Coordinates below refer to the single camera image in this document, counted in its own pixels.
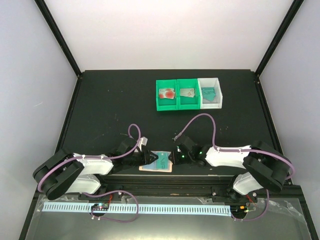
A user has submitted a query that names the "middle green bin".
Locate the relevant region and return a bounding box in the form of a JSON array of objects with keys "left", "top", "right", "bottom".
[{"left": 177, "top": 78, "right": 201, "bottom": 110}]

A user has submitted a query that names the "white slotted cable duct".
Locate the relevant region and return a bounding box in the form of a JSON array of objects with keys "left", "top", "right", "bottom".
[{"left": 42, "top": 202, "right": 232, "bottom": 217}]

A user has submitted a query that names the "grey patterned card in bin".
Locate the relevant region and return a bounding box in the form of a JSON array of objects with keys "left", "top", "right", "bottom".
[{"left": 179, "top": 88, "right": 196, "bottom": 98}]

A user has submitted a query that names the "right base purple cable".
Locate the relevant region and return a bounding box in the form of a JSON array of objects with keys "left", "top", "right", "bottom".
[{"left": 231, "top": 189, "right": 271, "bottom": 223}]

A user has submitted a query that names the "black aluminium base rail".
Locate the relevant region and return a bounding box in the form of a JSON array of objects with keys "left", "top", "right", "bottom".
[{"left": 47, "top": 174, "right": 293, "bottom": 198}]

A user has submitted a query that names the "right small circuit board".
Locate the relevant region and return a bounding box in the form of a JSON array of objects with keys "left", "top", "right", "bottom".
[{"left": 230, "top": 205, "right": 250, "bottom": 213}]

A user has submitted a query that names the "right black frame post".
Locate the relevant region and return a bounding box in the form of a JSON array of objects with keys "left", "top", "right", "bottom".
[{"left": 255, "top": 0, "right": 304, "bottom": 77}]

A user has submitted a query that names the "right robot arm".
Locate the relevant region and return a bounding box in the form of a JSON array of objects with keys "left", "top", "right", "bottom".
[{"left": 168, "top": 135, "right": 294, "bottom": 203}]

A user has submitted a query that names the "green bin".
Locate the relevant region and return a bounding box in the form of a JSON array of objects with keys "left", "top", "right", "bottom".
[
  {"left": 155, "top": 79, "right": 178, "bottom": 112},
  {"left": 177, "top": 78, "right": 201, "bottom": 110}
]

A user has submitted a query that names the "small circuit board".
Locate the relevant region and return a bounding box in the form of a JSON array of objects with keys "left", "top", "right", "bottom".
[
  {"left": 230, "top": 205, "right": 250, "bottom": 213},
  {"left": 91, "top": 203, "right": 109, "bottom": 212}
]

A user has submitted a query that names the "left small circuit board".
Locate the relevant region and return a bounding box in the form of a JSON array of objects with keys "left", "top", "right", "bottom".
[{"left": 91, "top": 203, "right": 109, "bottom": 212}]

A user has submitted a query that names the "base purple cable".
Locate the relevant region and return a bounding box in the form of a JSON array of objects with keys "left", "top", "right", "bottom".
[
  {"left": 82, "top": 189, "right": 140, "bottom": 223},
  {"left": 231, "top": 189, "right": 271, "bottom": 223}
]

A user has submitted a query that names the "left black frame post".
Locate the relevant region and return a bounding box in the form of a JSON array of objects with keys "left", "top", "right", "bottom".
[{"left": 34, "top": 0, "right": 82, "bottom": 77}]

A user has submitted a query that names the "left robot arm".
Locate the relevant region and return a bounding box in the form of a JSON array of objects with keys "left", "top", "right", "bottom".
[{"left": 32, "top": 137, "right": 159, "bottom": 200}]

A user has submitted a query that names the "beige card holder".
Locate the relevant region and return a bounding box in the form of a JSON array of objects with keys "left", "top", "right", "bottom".
[{"left": 138, "top": 149, "right": 174, "bottom": 173}]

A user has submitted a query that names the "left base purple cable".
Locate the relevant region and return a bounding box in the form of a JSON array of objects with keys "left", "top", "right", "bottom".
[{"left": 82, "top": 189, "right": 140, "bottom": 223}]

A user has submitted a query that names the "black frame post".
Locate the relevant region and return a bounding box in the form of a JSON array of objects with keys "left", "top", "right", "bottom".
[
  {"left": 255, "top": 0, "right": 304, "bottom": 77},
  {"left": 34, "top": 0, "right": 82, "bottom": 77}
]

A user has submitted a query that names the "left green bin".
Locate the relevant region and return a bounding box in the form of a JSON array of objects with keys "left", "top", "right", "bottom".
[{"left": 155, "top": 79, "right": 178, "bottom": 112}]

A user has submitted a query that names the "white bin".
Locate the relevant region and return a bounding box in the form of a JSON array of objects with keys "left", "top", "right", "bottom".
[{"left": 197, "top": 77, "right": 223, "bottom": 110}]

